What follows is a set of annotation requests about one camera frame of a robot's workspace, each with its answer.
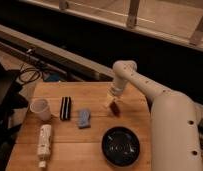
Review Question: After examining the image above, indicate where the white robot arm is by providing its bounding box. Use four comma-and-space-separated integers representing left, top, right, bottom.
106, 60, 203, 171

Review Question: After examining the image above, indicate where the blue sponge cloth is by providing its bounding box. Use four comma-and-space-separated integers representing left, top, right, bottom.
78, 108, 91, 129

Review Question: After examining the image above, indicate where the black chair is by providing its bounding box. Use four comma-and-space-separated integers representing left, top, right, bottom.
0, 62, 28, 171

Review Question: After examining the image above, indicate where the black white striped block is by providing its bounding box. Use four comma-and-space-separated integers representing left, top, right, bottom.
60, 97, 71, 121

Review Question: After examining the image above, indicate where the white bottle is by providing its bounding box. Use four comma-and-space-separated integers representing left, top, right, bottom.
37, 124, 52, 168

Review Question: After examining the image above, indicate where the black round plate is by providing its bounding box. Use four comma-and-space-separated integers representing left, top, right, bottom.
101, 126, 140, 167

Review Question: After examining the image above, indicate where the black cable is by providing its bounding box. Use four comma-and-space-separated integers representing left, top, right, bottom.
17, 49, 49, 85

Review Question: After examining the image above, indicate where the red pepper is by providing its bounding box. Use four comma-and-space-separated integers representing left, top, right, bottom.
110, 102, 120, 116

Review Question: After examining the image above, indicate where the white ceramic cup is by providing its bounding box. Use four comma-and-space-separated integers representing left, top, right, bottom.
30, 99, 51, 121

